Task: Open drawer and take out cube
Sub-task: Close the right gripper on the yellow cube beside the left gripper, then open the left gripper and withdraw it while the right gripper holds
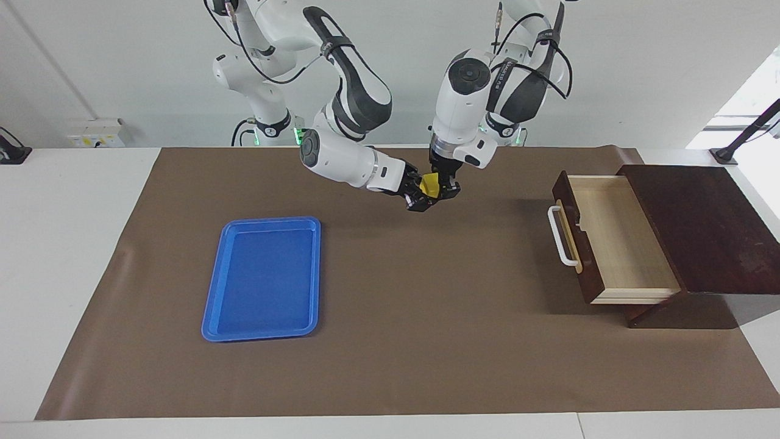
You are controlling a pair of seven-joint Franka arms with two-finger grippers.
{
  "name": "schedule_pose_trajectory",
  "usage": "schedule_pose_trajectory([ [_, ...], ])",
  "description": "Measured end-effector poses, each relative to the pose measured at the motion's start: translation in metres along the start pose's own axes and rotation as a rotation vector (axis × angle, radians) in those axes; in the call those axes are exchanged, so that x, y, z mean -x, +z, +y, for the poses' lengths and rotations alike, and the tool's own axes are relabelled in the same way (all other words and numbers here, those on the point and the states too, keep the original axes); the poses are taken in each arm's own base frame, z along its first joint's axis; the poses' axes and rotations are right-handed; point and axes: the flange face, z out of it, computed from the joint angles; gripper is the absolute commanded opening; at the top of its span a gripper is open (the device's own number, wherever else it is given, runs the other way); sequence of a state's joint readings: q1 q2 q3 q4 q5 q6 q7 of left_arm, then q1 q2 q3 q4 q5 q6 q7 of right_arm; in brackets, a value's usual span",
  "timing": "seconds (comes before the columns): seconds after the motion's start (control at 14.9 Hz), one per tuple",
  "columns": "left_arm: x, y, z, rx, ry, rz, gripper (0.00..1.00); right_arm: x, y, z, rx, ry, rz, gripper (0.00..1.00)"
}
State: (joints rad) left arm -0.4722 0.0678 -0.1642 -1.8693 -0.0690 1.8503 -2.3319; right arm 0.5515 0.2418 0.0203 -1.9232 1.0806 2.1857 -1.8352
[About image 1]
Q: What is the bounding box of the white drawer handle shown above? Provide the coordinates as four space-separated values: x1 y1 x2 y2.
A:
547 205 580 268

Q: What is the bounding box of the wooden drawer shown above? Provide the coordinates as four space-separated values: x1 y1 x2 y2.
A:
551 171 683 305

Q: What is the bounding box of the brown table mat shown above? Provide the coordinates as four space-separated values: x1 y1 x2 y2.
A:
35 146 780 421

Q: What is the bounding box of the blue plastic tray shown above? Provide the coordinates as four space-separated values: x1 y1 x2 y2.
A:
201 216 322 342

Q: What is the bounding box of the dark wooden cabinet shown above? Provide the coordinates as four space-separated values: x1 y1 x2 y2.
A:
615 163 780 330

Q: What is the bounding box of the black clamp stand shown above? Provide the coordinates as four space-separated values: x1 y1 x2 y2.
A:
710 98 780 165

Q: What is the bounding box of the black left arm wrist cable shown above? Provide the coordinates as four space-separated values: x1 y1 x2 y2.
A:
494 0 574 99

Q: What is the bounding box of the black arm wrist cable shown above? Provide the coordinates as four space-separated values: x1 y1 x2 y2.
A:
494 0 574 99
206 0 324 86

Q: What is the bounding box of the black right arm wrist cable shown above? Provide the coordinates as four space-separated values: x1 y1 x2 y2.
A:
206 0 324 86

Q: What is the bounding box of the black right arm base cable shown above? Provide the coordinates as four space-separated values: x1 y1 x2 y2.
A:
231 118 257 147

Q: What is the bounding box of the white wall socket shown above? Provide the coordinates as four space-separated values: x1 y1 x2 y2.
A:
67 118 126 149

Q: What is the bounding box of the black table mount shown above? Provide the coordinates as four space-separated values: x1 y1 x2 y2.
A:
0 127 32 165

